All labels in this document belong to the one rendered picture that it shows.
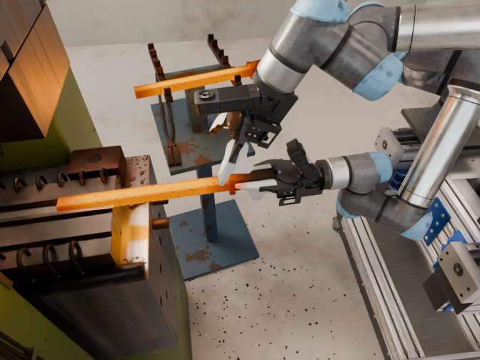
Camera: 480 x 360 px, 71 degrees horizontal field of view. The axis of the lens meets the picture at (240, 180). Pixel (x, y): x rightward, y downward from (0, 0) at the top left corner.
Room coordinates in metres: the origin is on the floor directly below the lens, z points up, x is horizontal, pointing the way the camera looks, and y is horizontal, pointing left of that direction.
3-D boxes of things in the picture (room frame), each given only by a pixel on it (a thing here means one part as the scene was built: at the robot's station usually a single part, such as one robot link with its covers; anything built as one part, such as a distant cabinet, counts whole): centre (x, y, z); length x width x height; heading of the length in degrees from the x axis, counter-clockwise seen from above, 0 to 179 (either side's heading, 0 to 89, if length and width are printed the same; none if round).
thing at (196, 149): (0.99, 0.15, 0.75); 0.40 x 0.30 x 0.02; 19
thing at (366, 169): (0.55, -0.29, 0.98); 0.11 x 0.08 x 0.09; 100
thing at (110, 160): (0.59, 0.36, 0.95); 0.12 x 0.09 x 0.07; 100
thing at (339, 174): (0.54, -0.22, 0.99); 0.08 x 0.05 x 0.08; 10
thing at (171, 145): (1.07, 0.29, 0.77); 0.60 x 0.04 x 0.01; 14
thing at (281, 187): (0.49, -0.08, 1.00); 0.09 x 0.05 x 0.02; 103
